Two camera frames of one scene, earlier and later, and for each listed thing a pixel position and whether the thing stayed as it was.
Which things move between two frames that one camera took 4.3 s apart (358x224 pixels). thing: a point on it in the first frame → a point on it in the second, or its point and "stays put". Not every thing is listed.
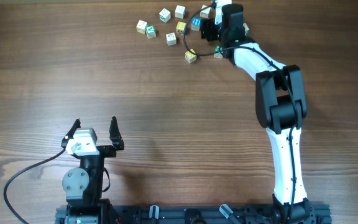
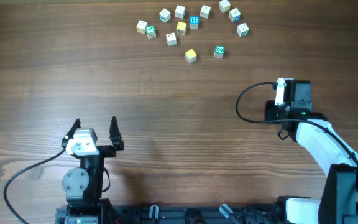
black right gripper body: (212, 33) → (273, 112)
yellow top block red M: (180, 27) stays put
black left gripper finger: (116, 139) stays put
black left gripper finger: (70, 134) stays put
